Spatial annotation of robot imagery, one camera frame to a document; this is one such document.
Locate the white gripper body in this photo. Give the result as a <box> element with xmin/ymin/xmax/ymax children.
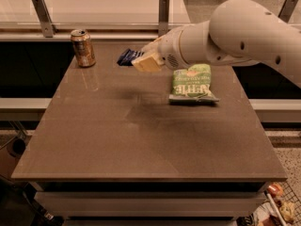
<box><xmin>158</xmin><ymin>26</ymin><xmax>188</xmax><ymax>70</ymax></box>

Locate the right metal railing bracket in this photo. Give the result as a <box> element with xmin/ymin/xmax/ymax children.
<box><xmin>278</xmin><ymin>0</ymin><xmax>299</xmax><ymax>23</ymax></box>

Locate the metal railing bracket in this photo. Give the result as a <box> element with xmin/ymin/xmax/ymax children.
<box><xmin>158</xmin><ymin>0</ymin><xmax>169</xmax><ymax>37</ymax></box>
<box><xmin>278</xmin><ymin>0</ymin><xmax>299</xmax><ymax>23</ymax></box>
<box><xmin>31</xmin><ymin>0</ymin><xmax>55</xmax><ymax>38</ymax></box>

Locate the middle metal railing bracket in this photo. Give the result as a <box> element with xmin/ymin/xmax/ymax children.
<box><xmin>158</xmin><ymin>0</ymin><xmax>169</xmax><ymax>37</ymax></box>

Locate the brown table with drawers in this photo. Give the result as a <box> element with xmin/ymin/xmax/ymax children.
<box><xmin>12</xmin><ymin>41</ymin><xmax>286</xmax><ymax>218</ymax></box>

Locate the left metal railing bracket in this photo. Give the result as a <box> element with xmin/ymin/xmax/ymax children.
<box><xmin>31</xmin><ymin>0</ymin><xmax>55</xmax><ymax>38</ymax></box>

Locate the orange soda can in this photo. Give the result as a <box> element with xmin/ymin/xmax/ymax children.
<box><xmin>71</xmin><ymin>29</ymin><xmax>96</xmax><ymax>68</ymax></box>

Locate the blue rxbar wrapper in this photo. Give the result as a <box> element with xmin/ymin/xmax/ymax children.
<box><xmin>117</xmin><ymin>49</ymin><xmax>143</xmax><ymax>67</ymax></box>

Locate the green kettle chips bag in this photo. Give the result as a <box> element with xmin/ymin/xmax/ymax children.
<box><xmin>169</xmin><ymin>64</ymin><xmax>219</xmax><ymax>103</ymax></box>

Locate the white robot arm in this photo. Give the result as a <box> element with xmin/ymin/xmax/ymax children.
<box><xmin>133</xmin><ymin>0</ymin><xmax>301</xmax><ymax>87</ymax></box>

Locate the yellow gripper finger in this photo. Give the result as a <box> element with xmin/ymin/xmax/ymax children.
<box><xmin>141</xmin><ymin>37</ymin><xmax>162</xmax><ymax>52</ymax></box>
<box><xmin>131</xmin><ymin>51</ymin><xmax>165</xmax><ymax>73</ymax></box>

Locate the wire basket with snacks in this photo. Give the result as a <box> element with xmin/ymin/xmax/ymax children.
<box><xmin>252</xmin><ymin>182</ymin><xmax>301</xmax><ymax>226</ymax></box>

